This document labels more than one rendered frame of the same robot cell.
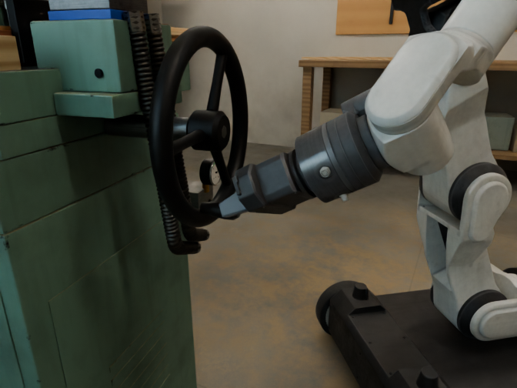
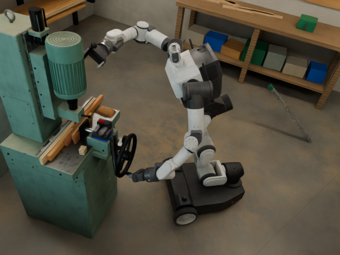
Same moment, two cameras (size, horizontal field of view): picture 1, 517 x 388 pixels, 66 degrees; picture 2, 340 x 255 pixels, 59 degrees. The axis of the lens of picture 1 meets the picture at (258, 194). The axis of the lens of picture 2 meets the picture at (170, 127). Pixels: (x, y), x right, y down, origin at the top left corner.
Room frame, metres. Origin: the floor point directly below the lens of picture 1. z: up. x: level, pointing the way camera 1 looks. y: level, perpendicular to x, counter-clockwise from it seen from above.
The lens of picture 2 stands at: (-0.67, -0.03, 2.22)
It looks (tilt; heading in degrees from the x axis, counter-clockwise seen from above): 42 degrees down; 354
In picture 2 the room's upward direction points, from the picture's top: 8 degrees clockwise
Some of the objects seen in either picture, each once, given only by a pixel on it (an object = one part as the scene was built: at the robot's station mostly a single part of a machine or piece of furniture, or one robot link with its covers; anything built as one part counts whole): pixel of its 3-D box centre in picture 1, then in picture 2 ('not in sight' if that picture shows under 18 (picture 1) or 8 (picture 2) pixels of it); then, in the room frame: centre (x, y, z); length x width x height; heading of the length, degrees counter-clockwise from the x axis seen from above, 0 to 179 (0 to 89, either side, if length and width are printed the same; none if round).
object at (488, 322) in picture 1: (483, 299); (211, 173); (0.92, -0.62, 0.28); 0.21 x 0.20 x 0.13; 101
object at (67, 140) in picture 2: not in sight; (76, 131); (0.66, 0.39, 0.92); 0.23 x 0.02 x 0.04; 161
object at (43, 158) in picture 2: not in sight; (71, 127); (0.69, 0.42, 0.92); 0.60 x 0.02 x 0.05; 161
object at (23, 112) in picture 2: not in sight; (26, 82); (0.79, 0.67, 1.16); 0.22 x 0.22 x 0.72; 71
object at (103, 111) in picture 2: not in sight; (105, 110); (0.89, 0.24, 0.91); 0.12 x 0.09 x 0.03; 71
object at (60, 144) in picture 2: not in sight; (78, 123); (0.73, 0.39, 0.92); 0.62 x 0.02 x 0.04; 161
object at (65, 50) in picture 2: not in sight; (67, 66); (0.70, 0.40, 1.35); 0.18 x 0.18 x 0.31
